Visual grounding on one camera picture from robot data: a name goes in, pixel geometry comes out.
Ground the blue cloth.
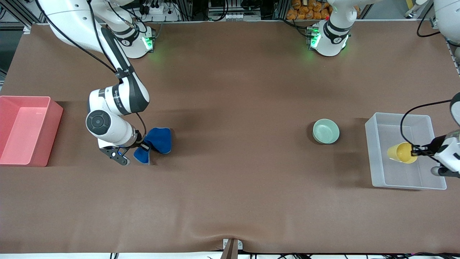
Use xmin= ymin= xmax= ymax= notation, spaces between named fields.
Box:
xmin=133 ymin=127 xmax=173 ymax=165

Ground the yellow cup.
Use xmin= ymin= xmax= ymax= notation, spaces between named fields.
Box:
xmin=387 ymin=142 xmax=418 ymax=164

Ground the pale green bowl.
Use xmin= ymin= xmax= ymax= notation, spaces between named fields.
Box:
xmin=312 ymin=118 xmax=340 ymax=145

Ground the clear plastic bin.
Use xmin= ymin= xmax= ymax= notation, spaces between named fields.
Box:
xmin=365 ymin=112 xmax=447 ymax=190

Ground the brown table mat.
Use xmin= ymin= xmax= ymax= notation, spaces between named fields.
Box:
xmin=0 ymin=20 xmax=460 ymax=254

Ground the pink plastic bin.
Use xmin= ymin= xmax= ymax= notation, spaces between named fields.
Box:
xmin=0 ymin=96 xmax=64 ymax=167

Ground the white power strip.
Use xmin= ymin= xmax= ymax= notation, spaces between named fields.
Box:
xmin=143 ymin=3 xmax=166 ymax=15

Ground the long white socket strip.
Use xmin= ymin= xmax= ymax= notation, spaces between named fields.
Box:
xmin=210 ymin=12 xmax=260 ymax=22

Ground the pile of orange objects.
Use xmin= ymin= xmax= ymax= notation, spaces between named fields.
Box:
xmin=286 ymin=0 xmax=362 ymax=20

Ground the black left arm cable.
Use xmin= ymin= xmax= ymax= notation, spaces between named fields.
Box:
xmin=400 ymin=0 xmax=454 ymax=156

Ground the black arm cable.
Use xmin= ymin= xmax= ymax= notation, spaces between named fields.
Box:
xmin=400 ymin=0 xmax=454 ymax=156
xmin=35 ymin=0 xmax=147 ymax=139

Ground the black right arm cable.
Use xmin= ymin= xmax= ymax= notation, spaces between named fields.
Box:
xmin=35 ymin=0 xmax=147 ymax=139

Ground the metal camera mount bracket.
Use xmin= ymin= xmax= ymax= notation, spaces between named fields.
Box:
xmin=221 ymin=238 xmax=243 ymax=259

